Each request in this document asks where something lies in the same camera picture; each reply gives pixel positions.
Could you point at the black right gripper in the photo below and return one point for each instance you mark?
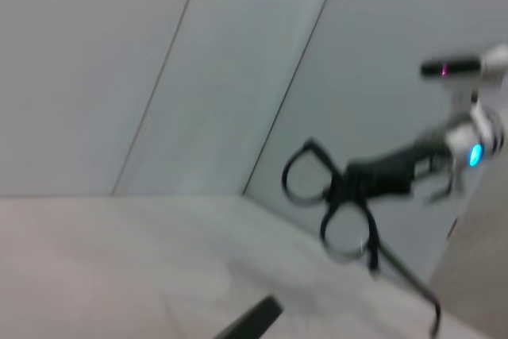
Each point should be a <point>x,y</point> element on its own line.
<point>389,176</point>

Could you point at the black round-lens glasses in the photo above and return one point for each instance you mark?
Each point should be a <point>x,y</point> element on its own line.
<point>373,243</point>

